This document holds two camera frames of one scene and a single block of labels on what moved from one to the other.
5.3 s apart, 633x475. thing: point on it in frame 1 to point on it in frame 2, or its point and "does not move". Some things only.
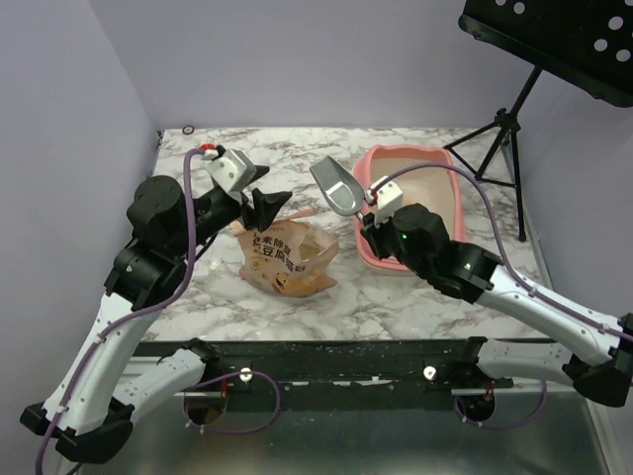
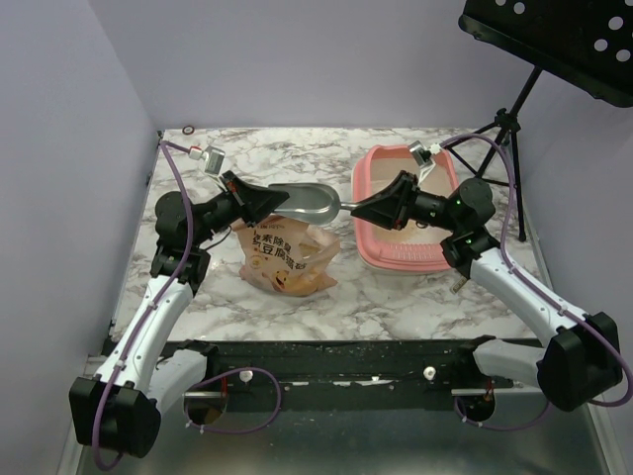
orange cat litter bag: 288,256 does not move
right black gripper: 372,236 to 405,199
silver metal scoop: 342,190 to 310,204
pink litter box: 434,187 does not move
